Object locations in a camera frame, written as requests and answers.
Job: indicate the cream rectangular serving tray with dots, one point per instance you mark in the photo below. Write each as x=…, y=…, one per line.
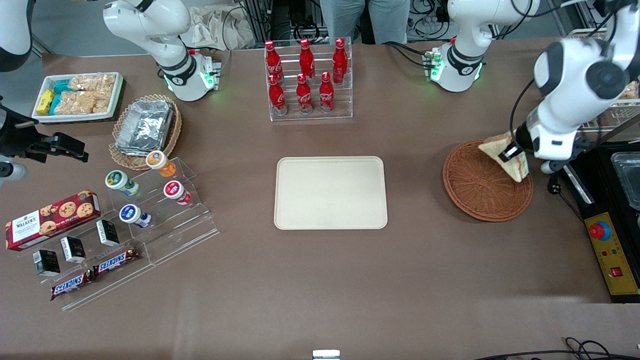
x=330, y=192

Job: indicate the red Walkers cookie box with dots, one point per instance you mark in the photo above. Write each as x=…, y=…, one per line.
x=50, y=220

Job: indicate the black machine with yellow panel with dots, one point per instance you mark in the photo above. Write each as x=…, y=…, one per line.
x=595, y=200

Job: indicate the clear acrylic stepped snack stand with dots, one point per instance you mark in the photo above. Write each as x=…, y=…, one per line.
x=100, y=287

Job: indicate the orange lid yogurt cup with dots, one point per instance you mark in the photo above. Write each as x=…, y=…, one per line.
x=159, y=162

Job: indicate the teal snack packet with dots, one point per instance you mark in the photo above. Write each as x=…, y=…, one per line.
x=55, y=104
x=61, y=86

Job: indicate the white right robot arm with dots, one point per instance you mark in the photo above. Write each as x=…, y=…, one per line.
x=150, y=25

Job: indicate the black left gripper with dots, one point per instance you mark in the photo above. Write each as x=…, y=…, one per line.
x=521, y=136

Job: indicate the triangular white bread sandwich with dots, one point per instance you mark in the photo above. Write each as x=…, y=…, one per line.
x=495, y=146

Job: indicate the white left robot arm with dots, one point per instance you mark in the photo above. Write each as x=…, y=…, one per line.
x=565, y=75

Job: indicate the brown Snickers bar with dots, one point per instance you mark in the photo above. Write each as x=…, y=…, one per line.
x=72, y=285
x=116, y=261

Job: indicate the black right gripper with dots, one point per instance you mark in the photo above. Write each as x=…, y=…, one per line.
x=20, y=136

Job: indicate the small black box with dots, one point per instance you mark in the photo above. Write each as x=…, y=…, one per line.
x=108, y=233
x=73, y=250
x=46, y=263

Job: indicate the person in blue jeans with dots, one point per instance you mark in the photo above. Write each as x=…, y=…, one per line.
x=365, y=20

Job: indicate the clear acrylic stepped cup stand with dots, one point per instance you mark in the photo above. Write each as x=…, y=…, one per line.
x=185, y=225

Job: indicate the clear plastic container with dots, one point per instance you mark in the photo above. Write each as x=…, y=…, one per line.
x=627, y=180

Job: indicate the white rectangular snack tray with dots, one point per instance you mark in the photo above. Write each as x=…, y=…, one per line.
x=117, y=95

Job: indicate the red cola bottle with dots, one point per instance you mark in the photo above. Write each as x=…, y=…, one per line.
x=304, y=97
x=306, y=60
x=277, y=97
x=272, y=62
x=340, y=62
x=326, y=95

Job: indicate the crumpled beige cloth bag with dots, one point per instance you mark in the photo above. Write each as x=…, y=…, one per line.
x=215, y=27

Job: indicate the green lid yogurt cup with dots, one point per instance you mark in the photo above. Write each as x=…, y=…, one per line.
x=119, y=181

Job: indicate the clear bag of crackers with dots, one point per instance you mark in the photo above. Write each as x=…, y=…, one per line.
x=630, y=90

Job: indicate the light woven wicker basket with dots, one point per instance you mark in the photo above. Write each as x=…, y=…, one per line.
x=172, y=135

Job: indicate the blue lid yogurt cup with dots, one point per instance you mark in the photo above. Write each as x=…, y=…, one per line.
x=131, y=215

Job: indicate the red emergency stop button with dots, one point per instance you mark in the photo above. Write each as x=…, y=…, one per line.
x=599, y=231

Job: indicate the silver foil container stack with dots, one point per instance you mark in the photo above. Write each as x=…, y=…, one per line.
x=145, y=125

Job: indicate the round brown wicker basket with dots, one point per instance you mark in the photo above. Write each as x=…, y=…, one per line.
x=475, y=190

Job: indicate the yellow snack packet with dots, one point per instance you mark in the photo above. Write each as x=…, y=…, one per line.
x=45, y=101

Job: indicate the red lid yogurt cup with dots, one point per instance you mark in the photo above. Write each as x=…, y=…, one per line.
x=175, y=191

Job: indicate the clear rice cracker bag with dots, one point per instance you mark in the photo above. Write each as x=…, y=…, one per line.
x=92, y=82
x=82, y=102

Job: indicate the clear acrylic bottle rack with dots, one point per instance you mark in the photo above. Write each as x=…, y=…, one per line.
x=312, y=116

